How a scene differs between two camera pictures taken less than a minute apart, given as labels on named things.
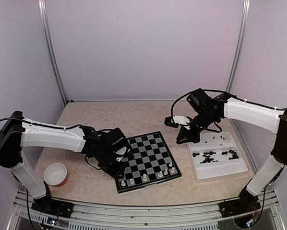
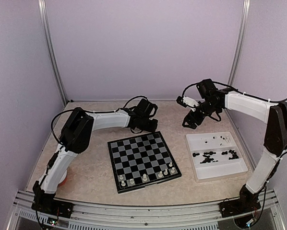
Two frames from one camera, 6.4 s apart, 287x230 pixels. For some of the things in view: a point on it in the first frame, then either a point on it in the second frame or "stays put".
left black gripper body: [111, 169] -> [145, 125]
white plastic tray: [216, 155] stays put
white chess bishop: [160, 174] stays put
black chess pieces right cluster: [234, 156] stays put
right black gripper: [194, 137] -> [188, 117]
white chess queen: [145, 178] stays put
